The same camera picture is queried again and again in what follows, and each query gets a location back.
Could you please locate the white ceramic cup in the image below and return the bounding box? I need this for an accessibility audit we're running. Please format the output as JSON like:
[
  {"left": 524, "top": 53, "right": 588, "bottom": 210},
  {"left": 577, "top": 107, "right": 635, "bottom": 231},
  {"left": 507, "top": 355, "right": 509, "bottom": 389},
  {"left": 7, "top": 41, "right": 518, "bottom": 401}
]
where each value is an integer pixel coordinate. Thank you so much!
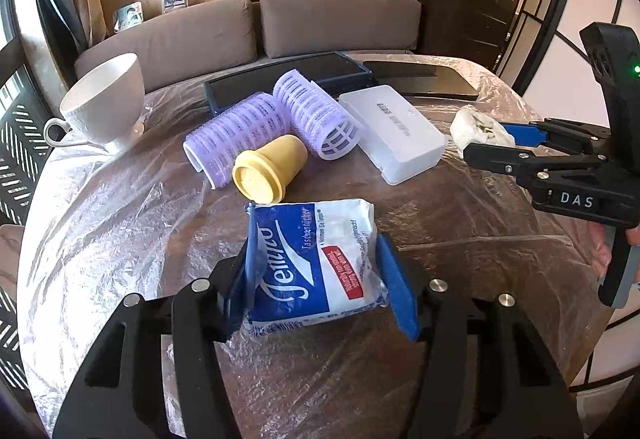
[{"left": 42, "top": 53, "right": 144, "bottom": 155}]

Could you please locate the brown sofa cushion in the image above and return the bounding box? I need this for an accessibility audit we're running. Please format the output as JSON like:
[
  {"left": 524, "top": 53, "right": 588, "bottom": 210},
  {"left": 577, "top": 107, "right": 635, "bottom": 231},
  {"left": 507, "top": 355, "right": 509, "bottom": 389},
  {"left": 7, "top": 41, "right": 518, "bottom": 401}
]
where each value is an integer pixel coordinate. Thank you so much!
[
  {"left": 260, "top": 0, "right": 421, "bottom": 58},
  {"left": 75, "top": 0, "right": 257, "bottom": 92}
]

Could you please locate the transparent plastic table cover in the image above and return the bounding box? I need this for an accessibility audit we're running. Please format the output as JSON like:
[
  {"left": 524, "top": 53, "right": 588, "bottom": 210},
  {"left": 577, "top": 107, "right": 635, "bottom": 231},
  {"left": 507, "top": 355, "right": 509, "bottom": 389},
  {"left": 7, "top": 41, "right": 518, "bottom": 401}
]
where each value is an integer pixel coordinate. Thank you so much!
[{"left": 17, "top": 78, "right": 610, "bottom": 438}]

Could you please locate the left brown sofa cushion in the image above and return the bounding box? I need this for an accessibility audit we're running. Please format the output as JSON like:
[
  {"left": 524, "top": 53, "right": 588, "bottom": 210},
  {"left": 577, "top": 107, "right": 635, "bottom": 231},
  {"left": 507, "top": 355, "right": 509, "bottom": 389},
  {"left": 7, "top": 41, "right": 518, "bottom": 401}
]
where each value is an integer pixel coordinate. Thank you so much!
[{"left": 75, "top": 0, "right": 257, "bottom": 92}]

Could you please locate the blue white tissue pack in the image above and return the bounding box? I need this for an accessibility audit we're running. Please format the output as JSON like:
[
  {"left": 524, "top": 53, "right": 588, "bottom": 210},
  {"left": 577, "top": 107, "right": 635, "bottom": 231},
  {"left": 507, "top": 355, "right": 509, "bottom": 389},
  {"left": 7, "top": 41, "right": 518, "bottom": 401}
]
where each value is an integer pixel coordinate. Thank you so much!
[{"left": 245, "top": 198, "right": 388, "bottom": 336}]

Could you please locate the black tablet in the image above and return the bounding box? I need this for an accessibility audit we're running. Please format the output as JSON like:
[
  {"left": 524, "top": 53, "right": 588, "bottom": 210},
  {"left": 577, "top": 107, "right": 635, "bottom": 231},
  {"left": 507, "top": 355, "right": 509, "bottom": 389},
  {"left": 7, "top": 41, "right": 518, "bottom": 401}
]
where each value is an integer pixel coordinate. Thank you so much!
[{"left": 363, "top": 61, "right": 478, "bottom": 101}]

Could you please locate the white paper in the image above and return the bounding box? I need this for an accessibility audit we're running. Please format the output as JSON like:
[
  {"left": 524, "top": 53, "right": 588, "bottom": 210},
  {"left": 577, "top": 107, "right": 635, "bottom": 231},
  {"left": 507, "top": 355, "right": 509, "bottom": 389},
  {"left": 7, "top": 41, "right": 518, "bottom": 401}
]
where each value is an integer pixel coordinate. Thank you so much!
[{"left": 450, "top": 105, "right": 515, "bottom": 157}]

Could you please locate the right hand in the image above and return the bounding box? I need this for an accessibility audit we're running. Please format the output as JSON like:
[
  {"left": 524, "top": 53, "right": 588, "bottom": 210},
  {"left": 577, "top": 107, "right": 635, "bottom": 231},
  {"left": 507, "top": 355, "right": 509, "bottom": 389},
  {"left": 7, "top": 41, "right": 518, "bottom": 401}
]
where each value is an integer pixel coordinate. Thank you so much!
[{"left": 588, "top": 222, "right": 640, "bottom": 277}]

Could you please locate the white translucent plastic box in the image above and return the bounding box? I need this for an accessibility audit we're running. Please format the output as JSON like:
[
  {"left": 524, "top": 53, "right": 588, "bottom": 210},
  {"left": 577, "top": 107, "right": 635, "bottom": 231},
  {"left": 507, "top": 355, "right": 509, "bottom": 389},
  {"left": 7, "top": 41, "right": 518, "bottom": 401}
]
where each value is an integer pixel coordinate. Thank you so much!
[{"left": 338, "top": 84, "right": 448, "bottom": 186}]

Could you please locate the purple split hair roller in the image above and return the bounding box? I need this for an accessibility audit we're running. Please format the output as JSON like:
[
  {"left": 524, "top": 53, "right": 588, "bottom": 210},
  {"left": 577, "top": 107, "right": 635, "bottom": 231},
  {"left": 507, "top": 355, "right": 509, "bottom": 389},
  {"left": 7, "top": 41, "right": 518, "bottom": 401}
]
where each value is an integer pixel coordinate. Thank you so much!
[{"left": 272, "top": 69, "right": 363, "bottom": 160}]

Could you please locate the leftmost photo print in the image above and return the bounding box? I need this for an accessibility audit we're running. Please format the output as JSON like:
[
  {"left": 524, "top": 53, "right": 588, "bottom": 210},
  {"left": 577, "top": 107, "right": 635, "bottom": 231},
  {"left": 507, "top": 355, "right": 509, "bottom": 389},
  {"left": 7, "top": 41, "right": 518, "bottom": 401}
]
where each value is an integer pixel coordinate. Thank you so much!
[{"left": 113, "top": 1, "right": 143, "bottom": 34}]

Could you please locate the dark blue tablet case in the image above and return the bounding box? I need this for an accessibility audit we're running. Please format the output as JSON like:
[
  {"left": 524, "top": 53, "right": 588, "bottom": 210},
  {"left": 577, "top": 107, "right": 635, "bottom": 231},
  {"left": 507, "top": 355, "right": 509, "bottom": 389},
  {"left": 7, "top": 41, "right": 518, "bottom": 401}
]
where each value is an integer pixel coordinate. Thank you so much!
[{"left": 204, "top": 52, "right": 375, "bottom": 116}]

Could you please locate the right brown sofa cushion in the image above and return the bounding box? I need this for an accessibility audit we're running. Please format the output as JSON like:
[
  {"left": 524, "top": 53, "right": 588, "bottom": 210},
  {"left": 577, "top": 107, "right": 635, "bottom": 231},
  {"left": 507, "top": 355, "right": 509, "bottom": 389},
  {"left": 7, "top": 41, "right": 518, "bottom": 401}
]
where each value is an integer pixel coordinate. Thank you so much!
[{"left": 260, "top": 0, "right": 421, "bottom": 58}]

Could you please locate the yellow plastic cup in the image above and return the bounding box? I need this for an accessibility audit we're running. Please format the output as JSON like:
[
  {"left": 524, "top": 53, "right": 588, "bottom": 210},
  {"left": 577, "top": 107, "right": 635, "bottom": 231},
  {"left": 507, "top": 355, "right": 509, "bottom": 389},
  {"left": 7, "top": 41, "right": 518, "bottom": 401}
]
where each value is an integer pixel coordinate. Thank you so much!
[{"left": 232, "top": 134, "right": 308, "bottom": 205}]

